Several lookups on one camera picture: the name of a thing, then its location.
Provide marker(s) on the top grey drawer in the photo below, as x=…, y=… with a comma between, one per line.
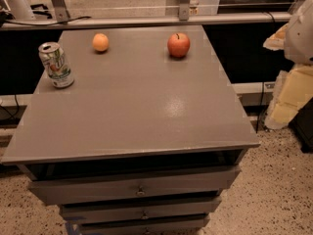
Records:
x=138, y=185

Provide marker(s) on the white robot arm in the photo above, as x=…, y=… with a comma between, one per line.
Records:
x=298, y=46

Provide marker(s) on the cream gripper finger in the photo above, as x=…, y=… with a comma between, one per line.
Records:
x=277, y=40
x=292, y=91

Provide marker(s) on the middle grey drawer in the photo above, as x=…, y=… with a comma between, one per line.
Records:
x=140, y=210

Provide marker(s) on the bottom grey drawer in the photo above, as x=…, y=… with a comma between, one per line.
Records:
x=145, y=227

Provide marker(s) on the metal bracket post centre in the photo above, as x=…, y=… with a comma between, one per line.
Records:
x=184, y=9

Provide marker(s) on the red apple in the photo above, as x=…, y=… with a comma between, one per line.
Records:
x=178, y=45

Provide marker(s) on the grey drawer cabinet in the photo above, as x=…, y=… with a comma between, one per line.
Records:
x=133, y=109

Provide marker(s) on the grey metal rail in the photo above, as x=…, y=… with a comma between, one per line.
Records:
x=91, y=23

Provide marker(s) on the orange fruit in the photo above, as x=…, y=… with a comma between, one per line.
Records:
x=100, y=42

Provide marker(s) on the white green 7up can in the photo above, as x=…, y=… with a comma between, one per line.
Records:
x=55, y=62

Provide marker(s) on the metal bracket post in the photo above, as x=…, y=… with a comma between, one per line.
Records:
x=184, y=9
x=61, y=11

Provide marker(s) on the grey drawer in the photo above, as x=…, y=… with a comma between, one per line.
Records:
x=140, y=210
x=145, y=227
x=138, y=185

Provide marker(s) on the metal bracket post left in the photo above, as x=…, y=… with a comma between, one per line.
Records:
x=61, y=11

